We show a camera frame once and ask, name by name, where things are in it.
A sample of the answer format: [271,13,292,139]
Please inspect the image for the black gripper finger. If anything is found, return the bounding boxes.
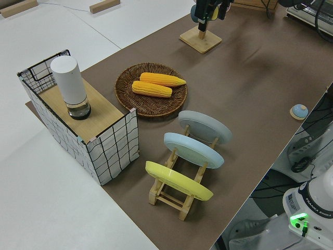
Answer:
[218,0,231,20]
[195,0,209,30]

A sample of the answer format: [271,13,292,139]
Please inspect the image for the wooden drawer cabinet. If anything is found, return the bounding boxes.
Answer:
[233,0,278,13]

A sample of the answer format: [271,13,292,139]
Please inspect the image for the teal and yellow round toy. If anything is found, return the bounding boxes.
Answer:
[190,4,220,22]

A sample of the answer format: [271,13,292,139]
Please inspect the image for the wooden stand with square base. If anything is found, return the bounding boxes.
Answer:
[179,24,223,55]

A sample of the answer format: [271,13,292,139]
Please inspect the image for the brown table mat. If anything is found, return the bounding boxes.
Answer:
[25,0,333,250]

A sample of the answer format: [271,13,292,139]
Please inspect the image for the yellow corn cob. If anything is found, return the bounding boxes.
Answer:
[132,80,173,98]
[139,72,187,88]

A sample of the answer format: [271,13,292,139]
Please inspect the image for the white countertop oven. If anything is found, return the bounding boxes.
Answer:
[286,3,333,30]

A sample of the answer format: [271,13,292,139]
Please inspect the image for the wooden block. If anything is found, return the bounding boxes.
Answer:
[89,0,121,14]
[0,0,38,18]

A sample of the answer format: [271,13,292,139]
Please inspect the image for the round wicker tray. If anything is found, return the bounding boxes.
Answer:
[114,62,188,120]

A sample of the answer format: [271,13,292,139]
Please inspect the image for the blue call bell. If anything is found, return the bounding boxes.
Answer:
[289,104,309,120]

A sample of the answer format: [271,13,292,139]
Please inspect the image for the light blue plate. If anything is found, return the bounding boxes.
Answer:
[163,132,225,170]

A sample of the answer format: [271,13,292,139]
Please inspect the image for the white cylindrical grinder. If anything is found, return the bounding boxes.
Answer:
[50,56,92,120]

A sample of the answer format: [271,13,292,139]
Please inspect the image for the grey power strip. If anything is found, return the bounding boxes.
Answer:
[287,129,327,170]

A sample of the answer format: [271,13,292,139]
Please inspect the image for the white grid-patterned box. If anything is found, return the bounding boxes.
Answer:
[17,48,140,186]

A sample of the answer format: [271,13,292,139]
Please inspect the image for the yellow plate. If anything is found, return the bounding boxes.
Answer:
[145,160,214,201]

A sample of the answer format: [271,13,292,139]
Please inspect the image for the wooden plate rack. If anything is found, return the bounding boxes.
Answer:
[148,124,219,221]

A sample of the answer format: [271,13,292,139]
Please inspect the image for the black looping arm cable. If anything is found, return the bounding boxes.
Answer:
[260,0,273,19]

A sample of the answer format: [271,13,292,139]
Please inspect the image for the black hanging cable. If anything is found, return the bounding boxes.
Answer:
[313,0,333,45]

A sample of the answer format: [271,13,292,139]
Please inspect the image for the thin grey wire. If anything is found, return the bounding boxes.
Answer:
[39,0,91,13]

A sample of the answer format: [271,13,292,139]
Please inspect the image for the black wire rack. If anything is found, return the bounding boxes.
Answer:
[28,49,71,94]

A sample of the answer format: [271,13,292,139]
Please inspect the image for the grey base plate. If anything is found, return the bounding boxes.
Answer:
[228,217,274,250]

